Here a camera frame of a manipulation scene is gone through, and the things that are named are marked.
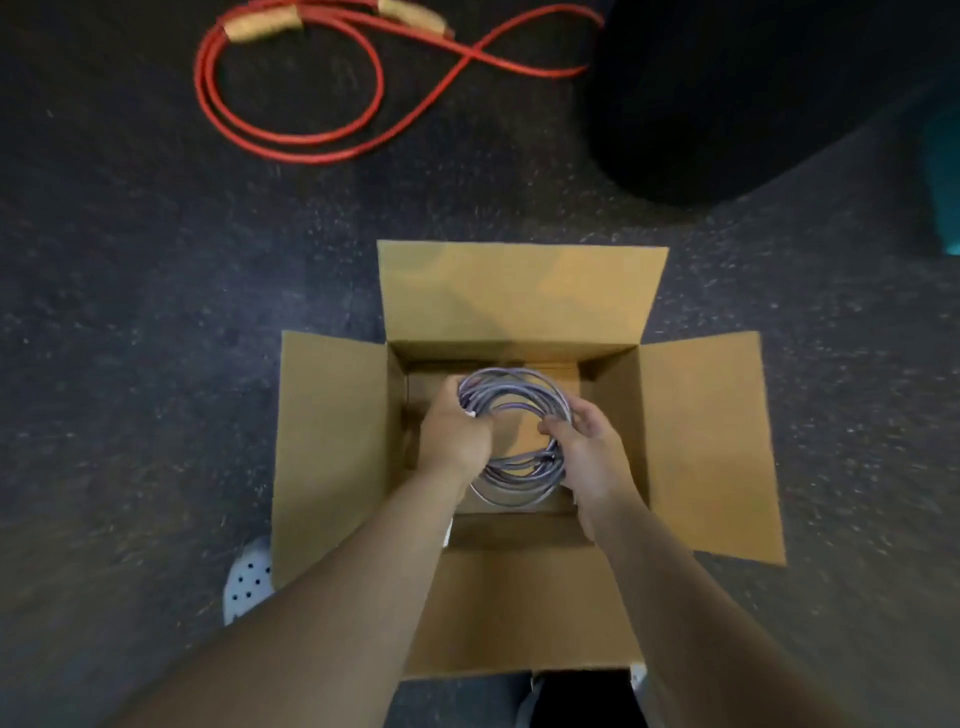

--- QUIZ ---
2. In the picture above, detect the person's right hand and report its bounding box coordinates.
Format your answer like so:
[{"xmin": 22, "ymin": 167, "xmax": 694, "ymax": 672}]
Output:
[{"xmin": 537, "ymin": 395, "xmax": 645, "ymax": 526}]

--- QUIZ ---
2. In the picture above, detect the person's left hand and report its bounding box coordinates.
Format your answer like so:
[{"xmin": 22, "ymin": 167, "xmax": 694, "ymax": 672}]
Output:
[{"xmin": 417, "ymin": 375, "xmax": 495, "ymax": 487}]

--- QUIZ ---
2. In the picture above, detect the grey cable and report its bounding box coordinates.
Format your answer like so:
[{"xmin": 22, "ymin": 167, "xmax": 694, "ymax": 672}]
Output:
[{"xmin": 457, "ymin": 367, "xmax": 576, "ymax": 508}]

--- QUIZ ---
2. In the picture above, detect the person's left forearm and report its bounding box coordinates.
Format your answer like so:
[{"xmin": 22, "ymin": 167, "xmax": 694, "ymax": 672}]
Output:
[{"xmin": 105, "ymin": 463, "xmax": 470, "ymax": 728}]

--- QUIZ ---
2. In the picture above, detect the person's right forearm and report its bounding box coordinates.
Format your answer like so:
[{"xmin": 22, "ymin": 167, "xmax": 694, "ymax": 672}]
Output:
[{"xmin": 579, "ymin": 491, "xmax": 856, "ymax": 728}]

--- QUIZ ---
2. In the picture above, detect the open cardboard box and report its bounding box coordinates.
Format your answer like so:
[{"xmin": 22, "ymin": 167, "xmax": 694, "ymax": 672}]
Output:
[{"xmin": 270, "ymin": 240, "xmax": 787, "ymax": 681}]

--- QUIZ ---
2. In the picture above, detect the person's black trouser leg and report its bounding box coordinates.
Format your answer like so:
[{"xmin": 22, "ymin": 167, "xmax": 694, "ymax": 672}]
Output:
[{"xmin": 517, "ymin": 669, "xmax": 646, "ymax": 728}]

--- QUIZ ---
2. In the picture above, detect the white perforated shoe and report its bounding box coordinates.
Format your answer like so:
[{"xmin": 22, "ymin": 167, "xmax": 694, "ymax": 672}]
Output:
[{"xmin": 222, "ymin": 534, "xmax": 276, "ymax": 627}]

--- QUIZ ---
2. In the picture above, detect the tan tape piece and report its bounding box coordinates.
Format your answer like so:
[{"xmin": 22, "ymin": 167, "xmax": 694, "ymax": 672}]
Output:
[
  {"xmin": 376, "ymin": 0, "xmax": 454, "ymax": 39},
  {"xmin": 222, "ymin": 4, "xmax": 305, "ymax": 44}
]

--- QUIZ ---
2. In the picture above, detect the large black round object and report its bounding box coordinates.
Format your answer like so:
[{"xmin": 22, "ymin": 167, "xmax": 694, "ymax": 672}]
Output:
[{"xmin": 583, "ymin": 0, "xmax": 960, "ymax": 207}]

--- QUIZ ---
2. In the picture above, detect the teal object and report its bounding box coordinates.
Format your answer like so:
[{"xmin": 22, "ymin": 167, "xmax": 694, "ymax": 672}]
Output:
[{"xmin": 922, "ymin": 97, "xmax": 960, "ymax": 258}]

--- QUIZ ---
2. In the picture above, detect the red flat cable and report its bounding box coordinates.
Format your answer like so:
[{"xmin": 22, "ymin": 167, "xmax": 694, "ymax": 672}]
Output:
[{"xmin": 193, "ymin": 0, "xmax": 606, "ymax": 165}]

